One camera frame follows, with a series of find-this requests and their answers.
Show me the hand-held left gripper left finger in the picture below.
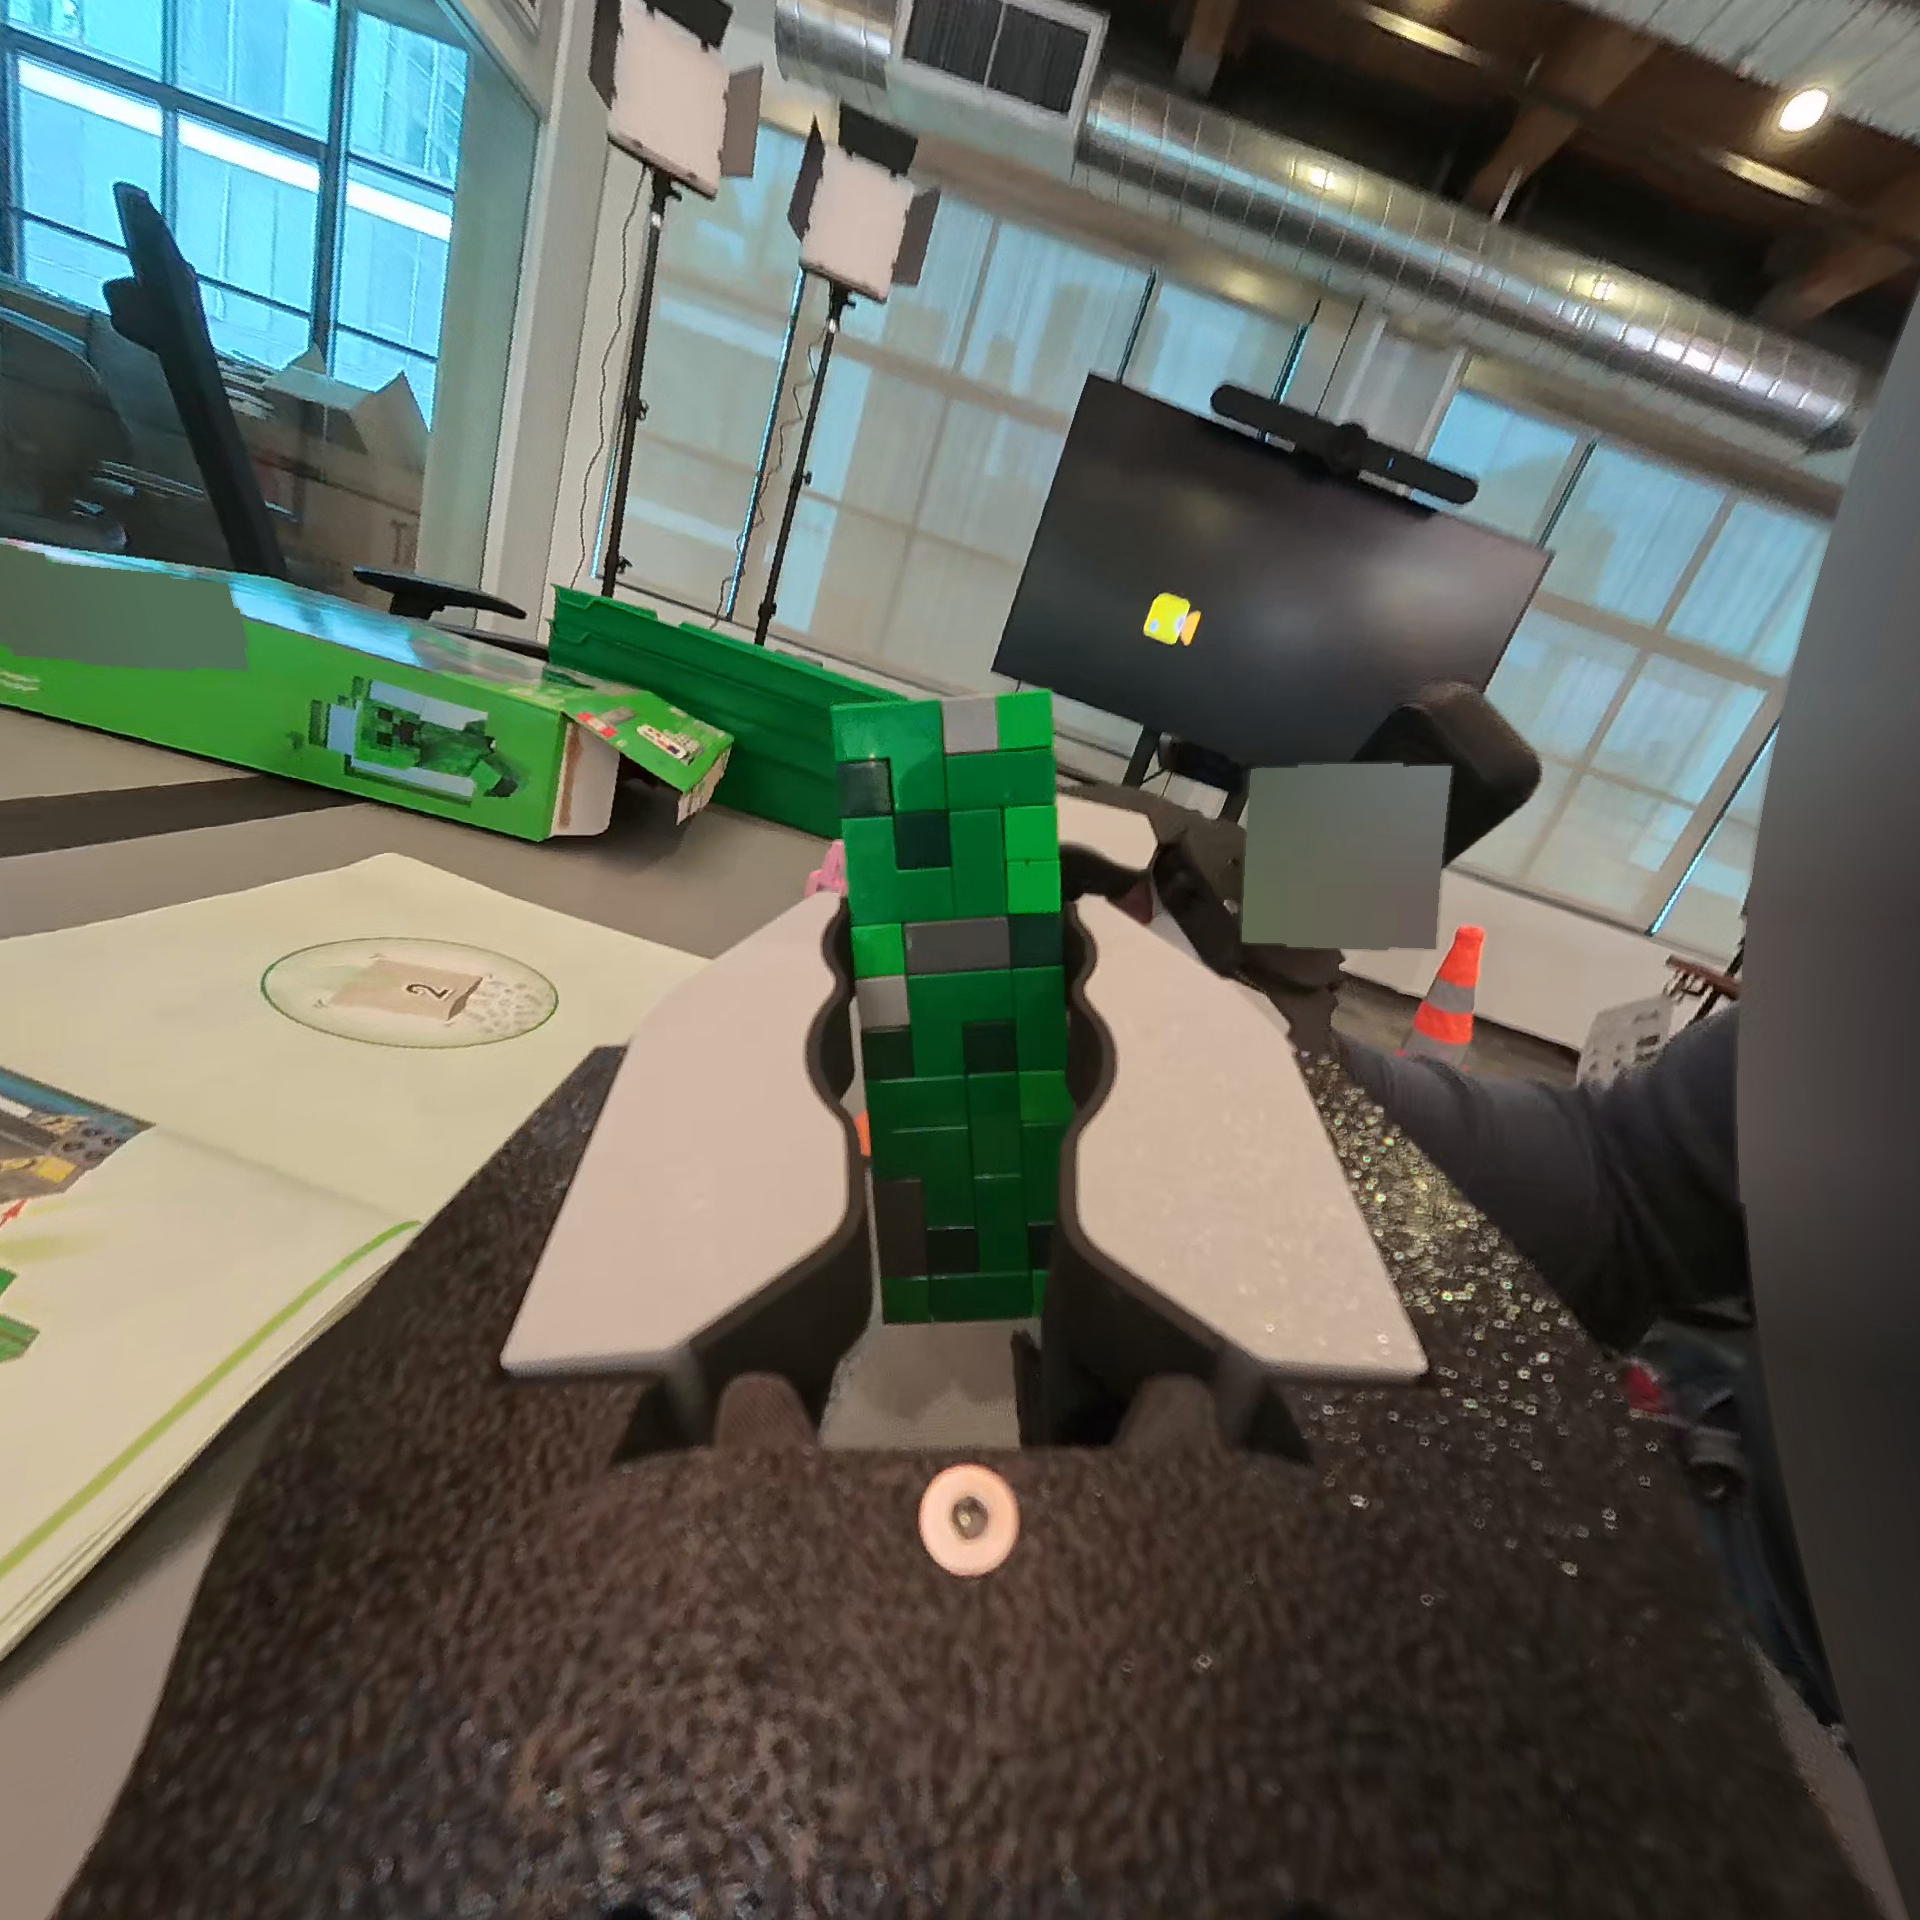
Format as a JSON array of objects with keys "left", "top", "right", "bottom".
[{"left": 499, "top": 895, "right": 879, "bottom": 1439}]

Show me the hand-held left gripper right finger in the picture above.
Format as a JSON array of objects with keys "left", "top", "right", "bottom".
[{"left": 1035, "top": 894, "right": 1431, "bottom": 1452}]

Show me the green brick block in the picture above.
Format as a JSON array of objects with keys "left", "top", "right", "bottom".
[{"left": 833, "top": 691, "right": 1072, "bottom": 1329}]

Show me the person's right forearm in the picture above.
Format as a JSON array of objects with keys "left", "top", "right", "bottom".
[{"left": 1335, "top": 1007, "right": 1757, "bottom": 1352}]

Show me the grey desk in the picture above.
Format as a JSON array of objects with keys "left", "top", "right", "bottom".
[{"left": 0, "top": 706, "right": 1162, "bottom": 1920}]

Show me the orange traffic cone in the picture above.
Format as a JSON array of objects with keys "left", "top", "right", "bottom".
[{"left": 1401, "top": 927, "right": 1487, "bottom": 1071}]

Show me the green plastic tray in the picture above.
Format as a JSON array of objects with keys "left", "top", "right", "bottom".
[{"left": 545, "top": 584, "right": 943, "bottom": 841}]

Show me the instruction booklet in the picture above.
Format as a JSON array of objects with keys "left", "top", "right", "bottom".
[{"left": 0, "top": 852, "right": 714, "bottom": 1661}]

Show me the black office chair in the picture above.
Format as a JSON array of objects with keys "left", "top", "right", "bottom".
[
  {"left": 103, "top": 183, "right": 527, "bottom": 622},
  {"left": 1152, "top": 683, "right": 1544, "bottom": 1025}
]

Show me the person's colourful shoe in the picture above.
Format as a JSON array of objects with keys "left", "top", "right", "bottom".
[{"left": 1621, "top": 1351, "right": 1731, "bottom": 1505}]

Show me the green toy set box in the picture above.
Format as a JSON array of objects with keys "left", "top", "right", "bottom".
[{"left": 0, "top": 544, "right": 735, "bottom": 846}]

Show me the dark grey curved surface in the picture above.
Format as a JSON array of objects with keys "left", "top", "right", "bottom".
[{"left": 1735, "top": 254, "right": 1920, "bottom": 1920}]

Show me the black television screen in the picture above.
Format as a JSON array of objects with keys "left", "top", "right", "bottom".
[{"left": 993, "top": 373, "right": 1554, "bottom": 753}]

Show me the black webcam bar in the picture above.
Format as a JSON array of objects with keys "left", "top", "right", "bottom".
[{"left": 1210, "top": 382, "right": 1480, "bottom": 510}]

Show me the cardboard box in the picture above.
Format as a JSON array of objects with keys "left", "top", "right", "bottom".
[{"left": 217, "top": 360, "right": 437, "bottom": 581}]

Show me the studio light panel on stand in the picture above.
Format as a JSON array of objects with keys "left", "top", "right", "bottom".
[
  {"left": 751, "top": 105, "right": 943, "bottom": 651},
  {"left": 587, "top": 0, "right": 762, "bottom": 606}
]

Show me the white ceiling vent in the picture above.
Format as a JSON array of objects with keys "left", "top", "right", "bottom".
[{"left": 894, "top": 0, "right": 1111, "bottom": 116}]

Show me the silver ventilation duct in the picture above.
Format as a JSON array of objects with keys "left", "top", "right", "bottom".
[{"left": 771, "top": 0, "right": 1863, "bottom": 450}]

